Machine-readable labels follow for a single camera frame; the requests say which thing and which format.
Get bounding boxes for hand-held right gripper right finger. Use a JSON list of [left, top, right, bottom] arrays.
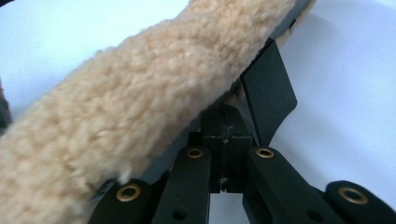
[[224, 106, 253, 193]]

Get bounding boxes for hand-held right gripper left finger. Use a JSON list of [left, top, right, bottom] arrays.
[[188, 104, 226, 194]]

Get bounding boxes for tan fleece pad black patches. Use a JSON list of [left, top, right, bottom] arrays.
[[0, 0, 316, 224]]

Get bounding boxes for white table cover sheet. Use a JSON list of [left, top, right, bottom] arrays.
[[0, 0, 396, 224]]

